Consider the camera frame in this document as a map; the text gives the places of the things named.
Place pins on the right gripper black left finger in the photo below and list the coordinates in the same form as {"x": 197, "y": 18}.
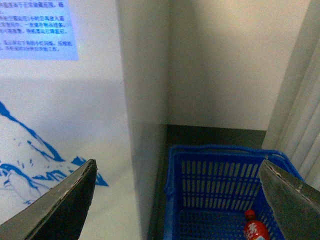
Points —
{"x": 60, "y": 213}

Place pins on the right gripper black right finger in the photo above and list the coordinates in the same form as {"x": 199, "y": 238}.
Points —
{"x": 295, "y": 204}

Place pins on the red drink bottle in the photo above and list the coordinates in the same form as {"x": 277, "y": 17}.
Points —
{"x": 254, "y": 229}

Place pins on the white curtain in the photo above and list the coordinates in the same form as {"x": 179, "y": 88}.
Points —
{"x": 294, "y": 127}

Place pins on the blue plastic shopping basket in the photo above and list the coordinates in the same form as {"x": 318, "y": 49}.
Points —
{"x": 209, "y": 188}

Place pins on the white chest freezer blue rim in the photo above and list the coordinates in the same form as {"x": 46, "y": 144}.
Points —
{"x": 109, "y": 105}

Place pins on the blue instruction sticker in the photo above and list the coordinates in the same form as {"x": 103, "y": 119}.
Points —
{"x": 37, "y": 30}

